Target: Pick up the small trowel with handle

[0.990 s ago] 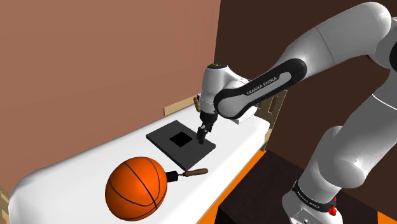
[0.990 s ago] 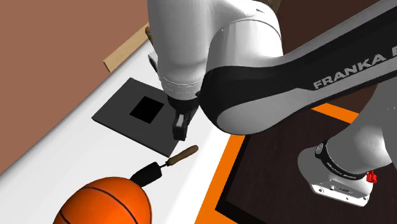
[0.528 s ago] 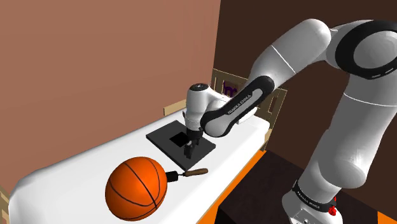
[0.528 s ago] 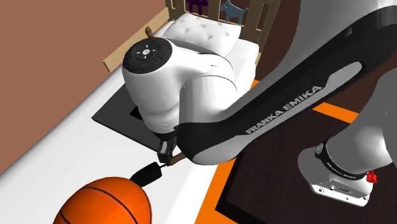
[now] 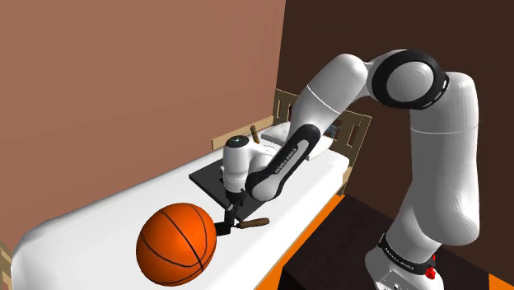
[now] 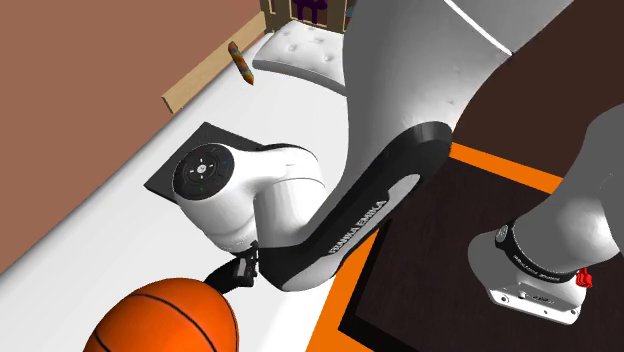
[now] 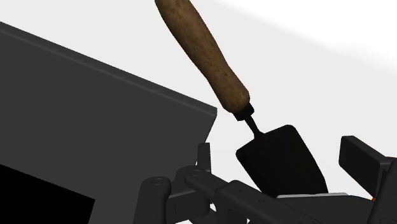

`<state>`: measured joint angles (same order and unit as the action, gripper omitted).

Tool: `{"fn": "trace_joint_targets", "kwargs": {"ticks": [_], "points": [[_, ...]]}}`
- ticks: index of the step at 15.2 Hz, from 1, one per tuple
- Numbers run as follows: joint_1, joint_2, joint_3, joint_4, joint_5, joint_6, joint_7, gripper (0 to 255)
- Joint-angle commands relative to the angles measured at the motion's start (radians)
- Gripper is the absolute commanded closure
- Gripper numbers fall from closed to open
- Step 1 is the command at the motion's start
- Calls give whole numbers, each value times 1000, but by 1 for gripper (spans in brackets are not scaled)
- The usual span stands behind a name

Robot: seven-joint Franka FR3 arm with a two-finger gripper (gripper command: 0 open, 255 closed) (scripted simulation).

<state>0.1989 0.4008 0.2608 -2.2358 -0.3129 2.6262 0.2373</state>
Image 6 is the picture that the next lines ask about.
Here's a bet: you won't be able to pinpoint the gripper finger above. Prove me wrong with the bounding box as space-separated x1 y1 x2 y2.
203 260 238 295

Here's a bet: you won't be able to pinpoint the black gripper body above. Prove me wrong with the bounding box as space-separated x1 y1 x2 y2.
232 240 259 290

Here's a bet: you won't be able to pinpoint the orange basketball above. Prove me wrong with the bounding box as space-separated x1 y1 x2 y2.
81 277 241 352

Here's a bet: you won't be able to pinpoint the black flat tablet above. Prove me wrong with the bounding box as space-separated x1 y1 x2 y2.
143 121 268 202

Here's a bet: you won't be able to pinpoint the dark robot stand orange edges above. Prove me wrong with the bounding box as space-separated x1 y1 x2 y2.
304 141 624 352

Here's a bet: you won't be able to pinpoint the multicoloured striped pen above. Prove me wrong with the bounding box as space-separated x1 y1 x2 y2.
226 40 256 87

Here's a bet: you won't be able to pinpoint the white tufted pillow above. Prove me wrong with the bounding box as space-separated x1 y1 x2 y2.
251 19 349 97

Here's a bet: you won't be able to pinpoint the wooden shelf with purple figure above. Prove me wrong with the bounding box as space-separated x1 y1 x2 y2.
259 0 356 35

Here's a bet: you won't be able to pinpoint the white bed with wooden frame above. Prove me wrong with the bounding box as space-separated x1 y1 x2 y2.
0 11 380 352

